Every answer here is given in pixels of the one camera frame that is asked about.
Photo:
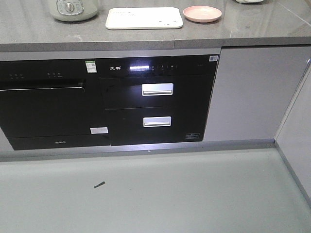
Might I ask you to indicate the cream bear serving tray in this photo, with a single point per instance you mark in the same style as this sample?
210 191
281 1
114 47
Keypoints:
133 18

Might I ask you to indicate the pink round plate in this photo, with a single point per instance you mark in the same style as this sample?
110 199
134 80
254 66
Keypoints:
202 14

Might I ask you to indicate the black disinfection cabinet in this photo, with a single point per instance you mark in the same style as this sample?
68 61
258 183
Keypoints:
125 107

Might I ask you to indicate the grey cabinet door panel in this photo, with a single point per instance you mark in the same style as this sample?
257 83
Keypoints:
252 91

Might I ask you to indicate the black built-in dishwasher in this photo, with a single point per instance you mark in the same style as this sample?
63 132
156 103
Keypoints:
47 104

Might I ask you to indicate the green electric cooking pot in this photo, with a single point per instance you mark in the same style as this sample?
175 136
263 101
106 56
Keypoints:
73 10

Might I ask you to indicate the white side cabinet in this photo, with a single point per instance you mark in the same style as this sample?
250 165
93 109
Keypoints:
293 139

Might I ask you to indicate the white rice cooker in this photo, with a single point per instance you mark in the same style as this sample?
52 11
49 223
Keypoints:
249 1

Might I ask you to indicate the lower silver drawer handle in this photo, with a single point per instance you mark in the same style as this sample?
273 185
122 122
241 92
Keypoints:
160 121

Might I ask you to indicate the silver drawer handle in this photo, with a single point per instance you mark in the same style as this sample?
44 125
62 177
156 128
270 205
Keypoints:
157 89
160 121

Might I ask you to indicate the upper silver drawer handle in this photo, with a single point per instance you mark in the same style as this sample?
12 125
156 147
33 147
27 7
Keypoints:
157 89

